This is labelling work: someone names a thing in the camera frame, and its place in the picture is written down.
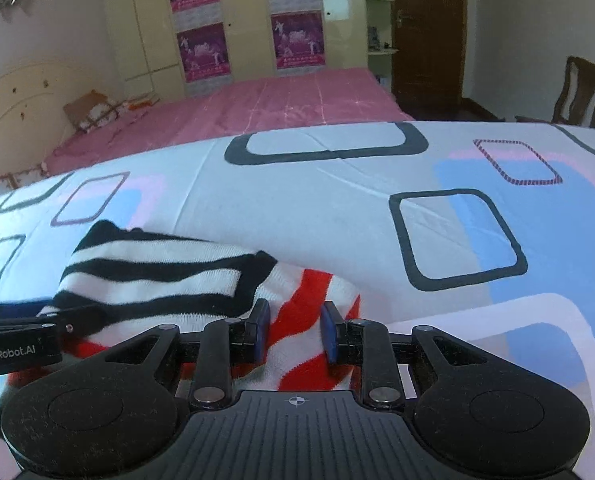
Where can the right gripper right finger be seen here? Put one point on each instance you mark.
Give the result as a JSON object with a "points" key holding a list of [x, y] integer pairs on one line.
{"points": [[367, 346]]}

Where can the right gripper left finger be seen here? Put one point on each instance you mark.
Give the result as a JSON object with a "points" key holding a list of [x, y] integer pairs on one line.
{"points": [[225, 344]]}

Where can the striped knit sweater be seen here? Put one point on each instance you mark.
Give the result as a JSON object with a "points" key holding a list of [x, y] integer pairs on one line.
{"points": [[142, 279]]}

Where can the white patterned pillow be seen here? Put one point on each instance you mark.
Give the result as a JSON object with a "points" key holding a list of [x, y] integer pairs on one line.
{"points": [[14, 180]]}

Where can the patterned white bed sheet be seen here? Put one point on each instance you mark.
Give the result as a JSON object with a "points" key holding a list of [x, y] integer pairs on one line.
{"points": [[473, 244]]}

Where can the cream wooden headboard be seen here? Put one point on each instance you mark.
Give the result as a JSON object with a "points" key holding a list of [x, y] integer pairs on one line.
{"points": [[32, 118]]}

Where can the pink bed sheet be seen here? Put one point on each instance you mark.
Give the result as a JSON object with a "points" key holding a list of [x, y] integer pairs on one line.
{"points": [[328, 97]]}

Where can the orange patterned pillow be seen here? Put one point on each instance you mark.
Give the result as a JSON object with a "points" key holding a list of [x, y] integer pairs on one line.
{"points": [[94, 110]]}

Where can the lower left purple poster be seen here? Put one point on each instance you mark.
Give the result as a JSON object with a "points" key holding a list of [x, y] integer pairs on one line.
{"points": [[203, 52]]}

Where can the lower right purple poster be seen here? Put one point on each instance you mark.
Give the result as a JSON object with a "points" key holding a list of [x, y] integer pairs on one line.
{"points": [[298, 40]]}

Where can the cream built-in wardrobe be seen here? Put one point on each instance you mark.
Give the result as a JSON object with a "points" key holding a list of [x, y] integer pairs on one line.
{"points": [[144, 38]]}

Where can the dark brown wooden door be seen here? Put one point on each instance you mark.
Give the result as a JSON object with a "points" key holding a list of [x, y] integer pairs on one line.
{"points": [[429, 62]]}

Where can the dark wooden chair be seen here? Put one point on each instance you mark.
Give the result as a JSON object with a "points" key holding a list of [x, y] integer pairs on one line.
{"points": [[575, 105]]}

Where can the cream corner shelf unit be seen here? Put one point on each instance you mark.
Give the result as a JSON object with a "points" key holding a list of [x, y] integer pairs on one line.
{"points": [[381, 45]]}

